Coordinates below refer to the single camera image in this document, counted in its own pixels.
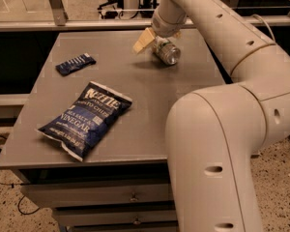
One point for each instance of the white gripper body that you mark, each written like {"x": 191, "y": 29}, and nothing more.
{"x": 163, "y": 28}

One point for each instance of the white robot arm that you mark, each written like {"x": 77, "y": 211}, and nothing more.
{"x": 211, "y": 133}

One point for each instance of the small blue snack wrapper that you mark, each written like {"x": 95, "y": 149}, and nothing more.
{"x": 75, "y": 64}

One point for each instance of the blue Kettle chips bag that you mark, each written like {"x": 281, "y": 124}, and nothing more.
{"x": 83, "y": 125}

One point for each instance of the grey drawer cabinet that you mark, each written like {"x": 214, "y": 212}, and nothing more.
{"x": 133, "y": 147}

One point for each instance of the upper grey drawer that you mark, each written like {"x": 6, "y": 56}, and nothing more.
{"x": 94, "y": 193}

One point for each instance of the grey drawer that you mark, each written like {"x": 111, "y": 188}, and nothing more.
{"x": 127, "y": 215}
{"x": 94, "y": 193}

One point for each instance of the lower grey drawer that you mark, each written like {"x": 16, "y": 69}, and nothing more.
{"x": 127, "y": 215}

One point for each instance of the metal railing frame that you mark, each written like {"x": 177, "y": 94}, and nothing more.
{"x": 78, "y": 15}

